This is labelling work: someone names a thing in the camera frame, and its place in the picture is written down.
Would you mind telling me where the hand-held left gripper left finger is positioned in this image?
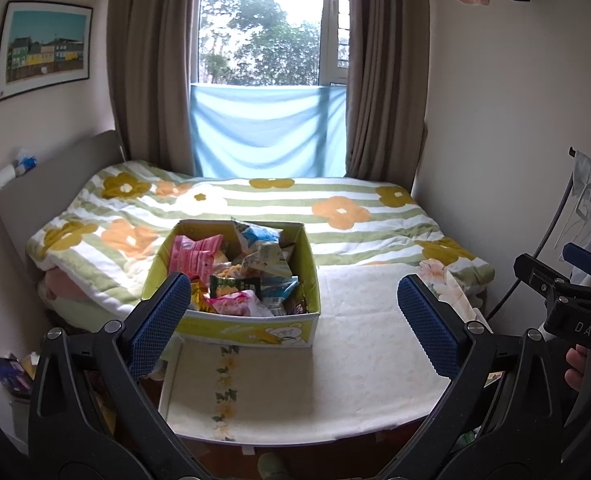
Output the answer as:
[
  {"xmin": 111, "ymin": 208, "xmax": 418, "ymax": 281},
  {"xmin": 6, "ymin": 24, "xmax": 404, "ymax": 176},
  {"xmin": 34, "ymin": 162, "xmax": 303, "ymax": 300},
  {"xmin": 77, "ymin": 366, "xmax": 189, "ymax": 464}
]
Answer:
[{"xmin": 28, "ymin": 271, "xmax": 193, "ymax": 480}]

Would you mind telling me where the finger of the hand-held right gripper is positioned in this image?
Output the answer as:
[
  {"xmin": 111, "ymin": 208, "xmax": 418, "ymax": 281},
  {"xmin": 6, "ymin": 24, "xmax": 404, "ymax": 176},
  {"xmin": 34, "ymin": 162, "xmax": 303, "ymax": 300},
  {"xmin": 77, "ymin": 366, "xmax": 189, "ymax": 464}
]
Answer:
[
  {"xmin": 514, "ymin": 254, "xmax": 584, "ymax": 306},
  {"xmin": 563, "ymin": 242, "xmax": 591, "ymax": 291}
]

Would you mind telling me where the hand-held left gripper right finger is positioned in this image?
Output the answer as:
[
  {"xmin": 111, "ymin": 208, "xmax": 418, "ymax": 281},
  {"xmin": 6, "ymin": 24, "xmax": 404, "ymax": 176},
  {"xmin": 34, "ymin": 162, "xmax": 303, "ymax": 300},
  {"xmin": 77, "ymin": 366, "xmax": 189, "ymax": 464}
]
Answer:
[{"xmin": 378, "ymin": 274, "xmax": 566, "ymax": 480}]

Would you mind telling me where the pink striped snack packet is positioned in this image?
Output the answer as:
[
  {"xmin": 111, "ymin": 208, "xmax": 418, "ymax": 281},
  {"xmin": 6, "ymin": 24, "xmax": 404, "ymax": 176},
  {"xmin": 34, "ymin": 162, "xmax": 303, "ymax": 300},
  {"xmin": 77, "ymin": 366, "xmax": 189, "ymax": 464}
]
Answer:
[{"xmin": 172, "ymin": 234, "xmax": 224, "ymax": 282}]

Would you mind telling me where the pink white snack packet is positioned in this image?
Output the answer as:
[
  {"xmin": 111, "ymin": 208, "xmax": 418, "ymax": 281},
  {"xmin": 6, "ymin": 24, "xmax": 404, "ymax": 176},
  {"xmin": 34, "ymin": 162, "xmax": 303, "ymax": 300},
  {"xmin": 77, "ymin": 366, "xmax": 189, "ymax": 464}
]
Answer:
[{"xmin": 209, "ymin": 292, "xmax": 272, "ymax": 319}]

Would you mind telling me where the small dark snack packet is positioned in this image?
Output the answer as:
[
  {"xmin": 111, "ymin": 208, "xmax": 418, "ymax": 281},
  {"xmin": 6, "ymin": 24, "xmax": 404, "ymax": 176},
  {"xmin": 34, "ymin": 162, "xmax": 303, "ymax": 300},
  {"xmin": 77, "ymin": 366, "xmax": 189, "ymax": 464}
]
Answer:
[{"xmin": 210, "ymin": 275, "xmax": 261, "ymax": 302}]

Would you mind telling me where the green cardboard box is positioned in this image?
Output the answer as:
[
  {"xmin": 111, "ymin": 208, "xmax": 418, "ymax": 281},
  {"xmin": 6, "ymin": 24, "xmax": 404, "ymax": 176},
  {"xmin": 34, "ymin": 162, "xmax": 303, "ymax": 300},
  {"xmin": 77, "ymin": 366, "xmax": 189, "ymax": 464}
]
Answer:
[{"xmin": 141, "ymin": 218, "xmax": 323, "ymax": 350}]

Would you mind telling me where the grey blue snack packet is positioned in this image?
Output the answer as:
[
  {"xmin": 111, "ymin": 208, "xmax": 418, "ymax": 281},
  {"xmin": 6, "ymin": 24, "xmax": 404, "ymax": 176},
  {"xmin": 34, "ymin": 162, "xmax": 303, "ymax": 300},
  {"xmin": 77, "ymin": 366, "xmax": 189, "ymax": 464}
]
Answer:
[{"xmin": 261, "ymin": 276, "xmax": 302, "ymax": 316}]

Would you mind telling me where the silver grey snack packet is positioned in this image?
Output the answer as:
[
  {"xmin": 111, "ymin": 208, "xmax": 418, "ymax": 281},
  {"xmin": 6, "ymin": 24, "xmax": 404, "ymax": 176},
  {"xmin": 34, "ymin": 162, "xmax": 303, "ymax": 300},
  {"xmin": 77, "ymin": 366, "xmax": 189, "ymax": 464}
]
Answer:
[{"xmin": 245, "ymin": 244, "xmax": 294, "ymax": 282}]

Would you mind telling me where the blue white snack packet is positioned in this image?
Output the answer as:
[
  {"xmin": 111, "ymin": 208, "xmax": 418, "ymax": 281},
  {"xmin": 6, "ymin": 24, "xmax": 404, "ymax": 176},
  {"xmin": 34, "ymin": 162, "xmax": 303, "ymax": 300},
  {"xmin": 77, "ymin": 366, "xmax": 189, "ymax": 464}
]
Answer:
[{"xmin": 232, "ymin": 217, "xmax": 282, "ymax": 257}]

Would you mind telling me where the person's right hand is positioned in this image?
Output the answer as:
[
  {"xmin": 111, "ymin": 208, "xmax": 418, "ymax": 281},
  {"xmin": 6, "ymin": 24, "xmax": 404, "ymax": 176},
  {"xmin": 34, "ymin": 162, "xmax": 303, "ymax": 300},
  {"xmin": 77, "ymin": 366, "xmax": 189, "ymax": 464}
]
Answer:
[{"xmin": 564, "ymin": 344, "xmax": 591, "ymax": 392}]

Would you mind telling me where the floral tablecloth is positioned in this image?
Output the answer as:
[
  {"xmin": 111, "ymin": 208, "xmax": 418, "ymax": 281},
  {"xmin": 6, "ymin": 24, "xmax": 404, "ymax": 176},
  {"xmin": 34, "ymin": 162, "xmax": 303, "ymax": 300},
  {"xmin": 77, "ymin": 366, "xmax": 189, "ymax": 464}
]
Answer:
[{"xmin": 157, "ymin": 264, "xmax": 482, "ymax": 444}]

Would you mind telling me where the pink pillow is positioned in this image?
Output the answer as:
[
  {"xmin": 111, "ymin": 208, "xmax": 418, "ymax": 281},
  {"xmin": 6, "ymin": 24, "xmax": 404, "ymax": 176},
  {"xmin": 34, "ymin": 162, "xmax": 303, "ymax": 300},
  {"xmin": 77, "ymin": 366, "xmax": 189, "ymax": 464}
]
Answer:
[{"xmin": 42, "ymin": 269, "xmax": 107, "ymax": 307}]

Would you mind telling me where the floral striped quilt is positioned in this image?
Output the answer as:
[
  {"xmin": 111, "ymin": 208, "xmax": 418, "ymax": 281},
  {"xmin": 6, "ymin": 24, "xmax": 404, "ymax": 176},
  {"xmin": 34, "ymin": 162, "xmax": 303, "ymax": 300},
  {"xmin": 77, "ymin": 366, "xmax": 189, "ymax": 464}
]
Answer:
[{"xmin": 27, "ymin": 159, "xmax": 497, "ymax": 322}]

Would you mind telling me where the black box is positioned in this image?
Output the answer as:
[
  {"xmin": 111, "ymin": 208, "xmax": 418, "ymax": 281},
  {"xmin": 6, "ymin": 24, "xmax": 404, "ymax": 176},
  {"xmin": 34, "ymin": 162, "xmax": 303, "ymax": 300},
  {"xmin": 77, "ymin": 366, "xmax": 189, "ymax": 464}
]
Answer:
[{"xmin": 0, "ymin": 354, "xmax": 34, "ymax": 397}]

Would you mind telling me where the grey box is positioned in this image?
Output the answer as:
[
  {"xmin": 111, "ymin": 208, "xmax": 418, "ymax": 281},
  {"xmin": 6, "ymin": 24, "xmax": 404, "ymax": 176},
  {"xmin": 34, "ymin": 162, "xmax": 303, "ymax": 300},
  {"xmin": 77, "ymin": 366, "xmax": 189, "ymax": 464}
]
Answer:
[{"xmin": 9, "ymin": 397, "xmax": 32, "ymax": 442}]

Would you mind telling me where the grey headboard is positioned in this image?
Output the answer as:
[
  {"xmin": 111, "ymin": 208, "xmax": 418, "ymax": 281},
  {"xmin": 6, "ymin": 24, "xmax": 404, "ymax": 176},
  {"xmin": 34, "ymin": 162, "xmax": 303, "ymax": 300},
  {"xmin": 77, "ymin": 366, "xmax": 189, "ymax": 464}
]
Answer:
[{"xmin": 0, "ymin": 129, "xmax": 127, "ymax": 262}]

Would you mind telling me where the green slipper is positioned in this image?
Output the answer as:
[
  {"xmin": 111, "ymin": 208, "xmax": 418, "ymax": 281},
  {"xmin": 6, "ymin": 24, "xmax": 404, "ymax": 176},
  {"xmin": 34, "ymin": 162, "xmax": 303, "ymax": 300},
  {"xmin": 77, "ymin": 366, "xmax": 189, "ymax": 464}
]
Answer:
[{"xmin": 256, "ymin": 452, "xmax": 292, "ymax": 480}]

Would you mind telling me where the blue white tissue pack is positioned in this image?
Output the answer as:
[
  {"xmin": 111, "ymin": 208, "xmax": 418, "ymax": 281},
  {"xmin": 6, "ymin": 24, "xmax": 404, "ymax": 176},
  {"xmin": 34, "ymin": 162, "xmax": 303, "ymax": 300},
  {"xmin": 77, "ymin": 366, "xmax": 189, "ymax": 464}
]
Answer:
[{"xmin": 14, "ymin": 148, "xmax": 39, "ymax": 174}]

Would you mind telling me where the light blue cloth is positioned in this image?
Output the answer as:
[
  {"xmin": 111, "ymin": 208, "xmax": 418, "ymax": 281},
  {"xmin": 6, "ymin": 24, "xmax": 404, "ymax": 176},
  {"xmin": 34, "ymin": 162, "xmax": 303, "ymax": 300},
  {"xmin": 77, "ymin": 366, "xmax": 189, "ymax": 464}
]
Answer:
[{"xmin": 188, "ymin": 83, "xmax": 349, "ymax": 180}]

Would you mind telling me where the brown curtain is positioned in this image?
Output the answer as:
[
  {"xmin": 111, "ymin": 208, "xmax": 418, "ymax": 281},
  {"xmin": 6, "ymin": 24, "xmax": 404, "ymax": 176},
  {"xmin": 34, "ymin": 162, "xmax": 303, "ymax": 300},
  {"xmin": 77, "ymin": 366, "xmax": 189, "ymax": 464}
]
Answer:
[
  {"xmin": 106, "ymin": 0, "xmax": 206, "ymax": 179},
  {"xmin": 345, "ymin": 0, "xmax": 431, "ymax": 199}
]

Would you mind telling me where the framed picture of houses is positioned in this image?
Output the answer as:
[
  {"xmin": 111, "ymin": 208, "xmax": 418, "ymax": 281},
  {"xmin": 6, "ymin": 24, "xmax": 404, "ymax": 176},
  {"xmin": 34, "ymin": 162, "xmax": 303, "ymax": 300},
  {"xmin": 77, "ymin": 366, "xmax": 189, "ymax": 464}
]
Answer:
[{"xmin": 0, "ymin": 0, "xmax": 95, "ymax": 105}]

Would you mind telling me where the window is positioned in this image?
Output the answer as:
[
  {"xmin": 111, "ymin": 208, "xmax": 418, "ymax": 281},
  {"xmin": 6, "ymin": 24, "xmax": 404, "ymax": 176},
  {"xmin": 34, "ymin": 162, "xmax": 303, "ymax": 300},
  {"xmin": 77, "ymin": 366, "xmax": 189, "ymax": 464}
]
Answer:
[{"xmin": 197, "ymin": 0, "xmax": 351, "ymax": 89}]

